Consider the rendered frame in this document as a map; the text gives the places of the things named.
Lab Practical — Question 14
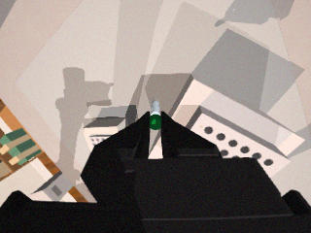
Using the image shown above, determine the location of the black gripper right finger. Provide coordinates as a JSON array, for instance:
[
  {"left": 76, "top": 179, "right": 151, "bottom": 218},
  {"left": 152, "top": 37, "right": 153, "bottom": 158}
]
[{"left": 160, "top": 111, "right": 223, "bottom": 158}]

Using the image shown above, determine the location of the green-capped test tube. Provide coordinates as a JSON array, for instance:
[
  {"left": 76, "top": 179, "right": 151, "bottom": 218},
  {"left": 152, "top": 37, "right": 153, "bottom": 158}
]
[{"left": 150, "top": 97, "right": 161, "bottom": 130}]

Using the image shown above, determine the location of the grey flat mat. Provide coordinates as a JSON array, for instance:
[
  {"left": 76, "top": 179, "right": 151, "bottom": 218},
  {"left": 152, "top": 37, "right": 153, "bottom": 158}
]
[{"left": 16, "top": 0, "right": 311, "bottom": 206}]

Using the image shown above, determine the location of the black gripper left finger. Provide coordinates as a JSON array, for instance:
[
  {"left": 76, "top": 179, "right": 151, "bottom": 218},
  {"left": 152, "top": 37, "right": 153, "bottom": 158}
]
[{"left": 88, "top": 112, "right": 150, "bottom": 158}]

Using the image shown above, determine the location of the cream block with round holes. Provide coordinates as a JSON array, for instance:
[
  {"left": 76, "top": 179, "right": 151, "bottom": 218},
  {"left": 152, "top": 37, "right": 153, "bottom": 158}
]
[{"left": 82, "top": 117, "right": 128, "bottom": 151}]

